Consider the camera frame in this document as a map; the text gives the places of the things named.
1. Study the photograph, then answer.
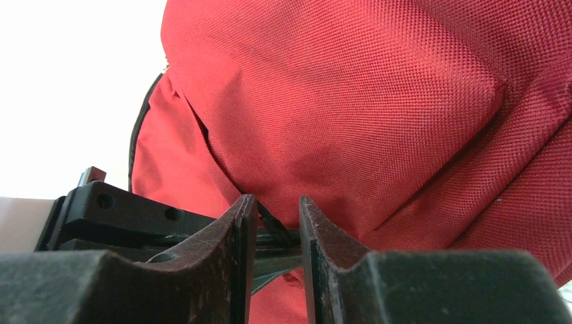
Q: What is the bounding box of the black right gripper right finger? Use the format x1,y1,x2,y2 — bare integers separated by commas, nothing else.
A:
299,196,571,323

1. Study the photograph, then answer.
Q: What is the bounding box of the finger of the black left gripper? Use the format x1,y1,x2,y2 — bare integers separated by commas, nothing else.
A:
251,244,302,295
35,181,217,250

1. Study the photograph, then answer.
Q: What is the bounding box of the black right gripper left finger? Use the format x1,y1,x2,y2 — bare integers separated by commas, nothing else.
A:
1,194,258,323

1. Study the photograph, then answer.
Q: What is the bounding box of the red backpack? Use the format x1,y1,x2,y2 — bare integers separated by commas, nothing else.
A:
130,1,571,323

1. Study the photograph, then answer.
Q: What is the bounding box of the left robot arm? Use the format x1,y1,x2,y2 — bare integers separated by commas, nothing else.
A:
1,181,229,297

